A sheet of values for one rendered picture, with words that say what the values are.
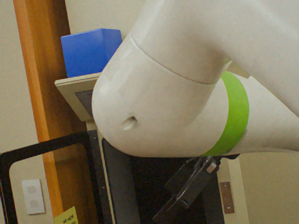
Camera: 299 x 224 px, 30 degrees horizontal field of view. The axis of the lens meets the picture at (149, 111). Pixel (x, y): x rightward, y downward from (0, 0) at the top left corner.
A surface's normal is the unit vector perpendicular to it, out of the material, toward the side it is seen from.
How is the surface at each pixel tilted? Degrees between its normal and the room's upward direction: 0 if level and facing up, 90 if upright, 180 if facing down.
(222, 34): 102
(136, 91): 92
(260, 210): 90
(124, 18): 90
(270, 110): 89
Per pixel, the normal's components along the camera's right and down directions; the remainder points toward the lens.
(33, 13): 0.93, -0.14
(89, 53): -0.33, 0.11
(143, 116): -0.05, 0.33
